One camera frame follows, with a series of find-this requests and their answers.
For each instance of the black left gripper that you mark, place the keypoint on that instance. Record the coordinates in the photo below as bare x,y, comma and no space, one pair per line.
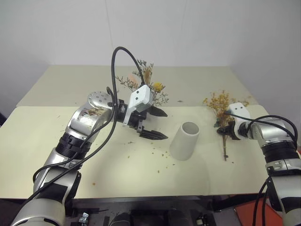
137,121

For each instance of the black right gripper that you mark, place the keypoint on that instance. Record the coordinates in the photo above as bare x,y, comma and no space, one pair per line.
234,133

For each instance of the yellow dried flower bouquet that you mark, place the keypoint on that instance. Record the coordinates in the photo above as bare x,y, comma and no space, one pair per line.
221,103

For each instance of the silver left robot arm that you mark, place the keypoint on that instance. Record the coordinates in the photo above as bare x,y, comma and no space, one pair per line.
87,117

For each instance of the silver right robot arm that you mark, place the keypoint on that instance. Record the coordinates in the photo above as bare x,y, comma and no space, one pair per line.
270,131

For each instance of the mixed dried flower bouquet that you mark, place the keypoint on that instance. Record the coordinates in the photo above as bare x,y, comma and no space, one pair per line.
147,74

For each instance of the white cylindrical vase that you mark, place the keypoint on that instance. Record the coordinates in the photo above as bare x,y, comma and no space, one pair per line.
185,142

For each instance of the orange red panel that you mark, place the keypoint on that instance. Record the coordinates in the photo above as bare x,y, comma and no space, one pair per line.
249,212

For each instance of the dark rounded shape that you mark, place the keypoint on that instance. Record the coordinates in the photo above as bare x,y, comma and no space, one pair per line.
122,220

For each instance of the small silver metal clamp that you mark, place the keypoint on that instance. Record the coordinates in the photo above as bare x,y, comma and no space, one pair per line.
83,217

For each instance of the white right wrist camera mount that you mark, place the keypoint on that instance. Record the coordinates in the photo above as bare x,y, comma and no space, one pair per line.
238,109

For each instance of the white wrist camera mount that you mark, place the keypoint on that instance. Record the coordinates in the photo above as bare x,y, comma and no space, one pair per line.
238,109
141,97

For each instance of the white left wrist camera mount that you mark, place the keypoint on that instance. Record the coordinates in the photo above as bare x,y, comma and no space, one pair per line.
141,97

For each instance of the black table frame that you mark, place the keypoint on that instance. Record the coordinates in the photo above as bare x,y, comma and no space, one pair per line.
141,203

